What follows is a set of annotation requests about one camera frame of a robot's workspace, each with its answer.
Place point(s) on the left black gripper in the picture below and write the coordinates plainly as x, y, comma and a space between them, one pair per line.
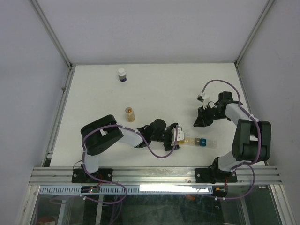
168, 145

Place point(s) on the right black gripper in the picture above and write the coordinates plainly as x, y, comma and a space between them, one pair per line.
202, 120

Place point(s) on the clear bottle yellow pills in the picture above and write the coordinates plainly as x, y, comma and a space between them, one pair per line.
130, 117

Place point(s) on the clear bottle cap orange label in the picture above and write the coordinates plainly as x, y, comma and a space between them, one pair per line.
128, 110

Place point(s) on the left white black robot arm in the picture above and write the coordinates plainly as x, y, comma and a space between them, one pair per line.
101, 134

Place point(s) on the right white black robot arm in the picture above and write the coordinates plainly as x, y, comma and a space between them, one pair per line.
251, 142

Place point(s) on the white cap blue pill bottle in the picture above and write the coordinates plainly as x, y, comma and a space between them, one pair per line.
122, 74

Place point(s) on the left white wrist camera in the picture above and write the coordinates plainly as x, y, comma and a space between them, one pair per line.
178, 134

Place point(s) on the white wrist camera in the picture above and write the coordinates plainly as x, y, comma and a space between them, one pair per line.
178, 134
204, 99

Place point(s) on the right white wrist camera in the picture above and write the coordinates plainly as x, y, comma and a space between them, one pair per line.
204, 99

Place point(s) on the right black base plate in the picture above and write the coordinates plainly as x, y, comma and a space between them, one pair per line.
213, 176

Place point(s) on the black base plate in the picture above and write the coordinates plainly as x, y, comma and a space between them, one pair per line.
213, 176
79, 175

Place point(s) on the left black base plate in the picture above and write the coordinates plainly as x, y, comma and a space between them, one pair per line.
79, 175

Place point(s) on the left aluminium frame post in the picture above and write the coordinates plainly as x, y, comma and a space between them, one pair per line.
48, 28

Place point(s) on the aluminium frame post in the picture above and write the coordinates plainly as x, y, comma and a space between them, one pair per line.
262, 16
48, 28

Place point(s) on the white slotted cable duct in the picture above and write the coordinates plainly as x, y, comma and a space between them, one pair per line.
130, 190

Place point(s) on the right aluminium frame post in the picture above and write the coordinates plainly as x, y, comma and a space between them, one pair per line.
262, 16

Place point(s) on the aluminium mounting rail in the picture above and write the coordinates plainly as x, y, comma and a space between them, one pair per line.
260, 175

